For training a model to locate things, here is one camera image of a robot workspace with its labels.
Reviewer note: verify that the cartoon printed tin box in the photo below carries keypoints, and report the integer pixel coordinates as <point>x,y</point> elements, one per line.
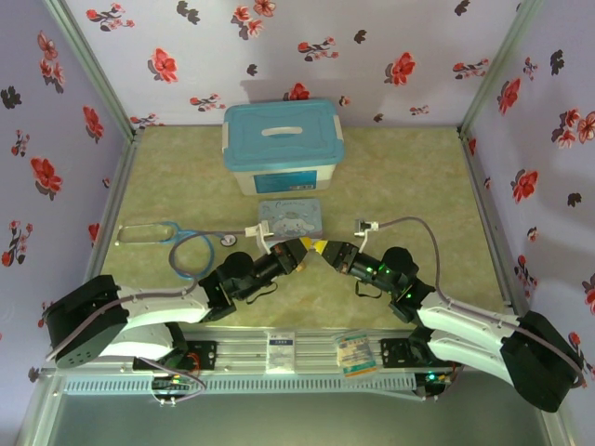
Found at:
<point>288,216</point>

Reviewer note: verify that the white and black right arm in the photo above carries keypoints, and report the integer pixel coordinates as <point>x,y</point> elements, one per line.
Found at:
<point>465,320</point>

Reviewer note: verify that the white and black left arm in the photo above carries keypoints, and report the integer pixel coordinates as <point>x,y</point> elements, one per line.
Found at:
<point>162,306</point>

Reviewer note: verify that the green and white packet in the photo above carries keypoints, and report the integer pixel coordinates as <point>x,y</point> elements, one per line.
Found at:
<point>355,353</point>

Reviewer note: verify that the white label bag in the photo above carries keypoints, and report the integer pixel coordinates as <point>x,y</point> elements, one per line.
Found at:
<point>281,350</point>

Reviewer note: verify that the storage box with blue lid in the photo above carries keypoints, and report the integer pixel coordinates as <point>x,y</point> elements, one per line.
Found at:
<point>279,135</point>

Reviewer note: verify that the blue stethoscope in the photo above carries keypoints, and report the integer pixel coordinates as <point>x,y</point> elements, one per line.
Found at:
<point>144,226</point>

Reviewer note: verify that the aluminium mounting rail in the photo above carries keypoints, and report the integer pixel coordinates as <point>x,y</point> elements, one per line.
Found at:
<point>241,348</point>

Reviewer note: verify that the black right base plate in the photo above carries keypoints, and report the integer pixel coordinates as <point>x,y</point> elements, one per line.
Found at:
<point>392,353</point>

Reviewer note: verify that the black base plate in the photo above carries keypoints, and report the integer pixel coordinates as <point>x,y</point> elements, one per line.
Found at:
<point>207,355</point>
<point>392,353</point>

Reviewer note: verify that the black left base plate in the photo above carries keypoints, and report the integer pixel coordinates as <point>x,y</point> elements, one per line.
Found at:
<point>207,355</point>

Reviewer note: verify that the aluminium side rail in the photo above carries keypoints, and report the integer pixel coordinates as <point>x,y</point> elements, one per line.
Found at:
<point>488,223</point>
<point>109,218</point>

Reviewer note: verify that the aluminium frame post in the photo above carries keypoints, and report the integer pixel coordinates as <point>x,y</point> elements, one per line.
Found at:
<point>497,60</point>
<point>88,65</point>

